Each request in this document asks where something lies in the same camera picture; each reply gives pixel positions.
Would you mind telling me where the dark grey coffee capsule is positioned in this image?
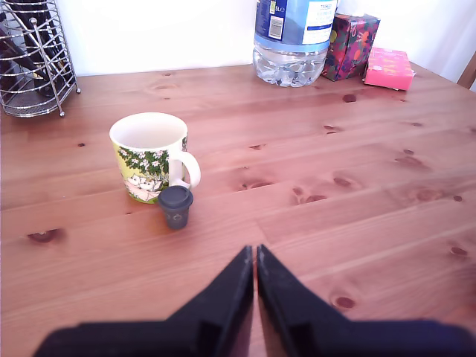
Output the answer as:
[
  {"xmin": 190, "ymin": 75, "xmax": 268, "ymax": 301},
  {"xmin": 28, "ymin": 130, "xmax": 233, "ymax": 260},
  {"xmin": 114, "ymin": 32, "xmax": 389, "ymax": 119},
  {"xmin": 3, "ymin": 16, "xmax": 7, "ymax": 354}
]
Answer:
[{"xmin": 157, "ymin": 185, "xmax": 195, "ymax": 231}]

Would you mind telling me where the floral print white mug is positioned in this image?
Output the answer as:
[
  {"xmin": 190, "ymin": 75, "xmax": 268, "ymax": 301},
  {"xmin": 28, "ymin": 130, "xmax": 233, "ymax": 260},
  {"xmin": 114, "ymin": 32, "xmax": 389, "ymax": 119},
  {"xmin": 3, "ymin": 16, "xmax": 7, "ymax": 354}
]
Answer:
[{"xmin": 109, "ymin": 112, "xmax": 202, "ymax": 205}]

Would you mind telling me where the pink box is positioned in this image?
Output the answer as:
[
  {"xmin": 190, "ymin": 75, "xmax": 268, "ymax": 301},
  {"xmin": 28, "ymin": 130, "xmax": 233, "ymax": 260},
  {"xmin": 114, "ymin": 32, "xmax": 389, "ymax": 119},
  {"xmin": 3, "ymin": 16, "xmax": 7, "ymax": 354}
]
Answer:
[{"xmin": 363, "ymin": 47, "xmax": 416, "ymax": 91}]

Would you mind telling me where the dark floral print box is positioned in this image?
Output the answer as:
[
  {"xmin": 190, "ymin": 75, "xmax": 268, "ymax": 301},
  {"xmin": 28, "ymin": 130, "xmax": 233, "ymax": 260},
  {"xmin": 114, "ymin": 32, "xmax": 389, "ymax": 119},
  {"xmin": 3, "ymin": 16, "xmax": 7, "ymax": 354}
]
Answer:
[{"xmin": 321, "ymin": 13, "xmax": 382, "ymax": 82}]

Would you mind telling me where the large clear water bottle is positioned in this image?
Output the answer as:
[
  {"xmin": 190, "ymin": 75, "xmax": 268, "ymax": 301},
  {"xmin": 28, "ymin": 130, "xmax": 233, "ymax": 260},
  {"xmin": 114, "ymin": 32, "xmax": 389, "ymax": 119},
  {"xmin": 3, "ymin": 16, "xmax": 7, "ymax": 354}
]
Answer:
[{"xmin": 252, "ymin": 0, "xmax": 339, "ymax": 89}]

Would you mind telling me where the wooden chair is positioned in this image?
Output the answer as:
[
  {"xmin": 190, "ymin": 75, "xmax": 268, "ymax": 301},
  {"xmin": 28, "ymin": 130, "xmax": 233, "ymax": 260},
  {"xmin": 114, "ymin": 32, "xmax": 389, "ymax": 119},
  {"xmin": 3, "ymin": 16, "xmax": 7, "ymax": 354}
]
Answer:
[{"xmin": 457, "ymin": 47, "xmax": 476, "ymax": 92}]

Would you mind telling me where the black kitchen utensil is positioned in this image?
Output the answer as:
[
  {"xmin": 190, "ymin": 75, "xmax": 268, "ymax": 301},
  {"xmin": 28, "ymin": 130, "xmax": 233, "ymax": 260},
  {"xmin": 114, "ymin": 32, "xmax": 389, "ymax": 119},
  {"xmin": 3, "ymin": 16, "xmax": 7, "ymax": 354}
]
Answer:
[
  {"xmin": 0, "ymin": 9, "xmax": 29, "ymax": 77},
  {"xmin": 35, "ymin": 0, "xmax": 75, "ymax": 98}
]

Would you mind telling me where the chrome wire utensil rack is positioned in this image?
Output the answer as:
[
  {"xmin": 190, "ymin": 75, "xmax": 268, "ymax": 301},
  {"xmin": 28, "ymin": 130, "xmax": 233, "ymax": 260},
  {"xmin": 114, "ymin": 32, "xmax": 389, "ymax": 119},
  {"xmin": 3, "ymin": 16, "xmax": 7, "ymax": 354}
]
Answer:
[{"xmin": 0, "ymin": 0, "xmax": 82, "ymax": 119}]

